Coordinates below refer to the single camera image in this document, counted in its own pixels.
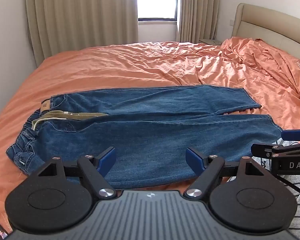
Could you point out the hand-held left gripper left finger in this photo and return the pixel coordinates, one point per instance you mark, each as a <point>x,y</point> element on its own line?
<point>107,160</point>

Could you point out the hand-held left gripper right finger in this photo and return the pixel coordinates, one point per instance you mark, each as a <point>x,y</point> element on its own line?
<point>193,159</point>

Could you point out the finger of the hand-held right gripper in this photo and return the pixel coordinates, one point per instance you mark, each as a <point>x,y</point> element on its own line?
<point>261,150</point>
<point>293,134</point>

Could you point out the blue denim pants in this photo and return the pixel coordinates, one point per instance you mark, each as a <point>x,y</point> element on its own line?
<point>150,140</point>

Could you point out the person's white printed clothing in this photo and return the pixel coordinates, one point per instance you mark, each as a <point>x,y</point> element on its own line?
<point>298,187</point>

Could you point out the orange crumpled duvet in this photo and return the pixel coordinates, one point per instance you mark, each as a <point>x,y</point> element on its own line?
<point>270,72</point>

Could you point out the orange bed sheet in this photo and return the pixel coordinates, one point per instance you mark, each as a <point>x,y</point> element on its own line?
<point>95,65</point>

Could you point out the beige padded headboard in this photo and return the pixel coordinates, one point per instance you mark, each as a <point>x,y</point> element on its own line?
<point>272,25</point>

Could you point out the beige nightstand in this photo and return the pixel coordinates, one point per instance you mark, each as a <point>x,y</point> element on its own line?
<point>210,41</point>

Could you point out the window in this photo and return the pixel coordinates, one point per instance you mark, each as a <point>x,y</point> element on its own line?
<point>157,0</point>

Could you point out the wall socket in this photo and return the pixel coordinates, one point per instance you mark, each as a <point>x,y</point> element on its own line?
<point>231,21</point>

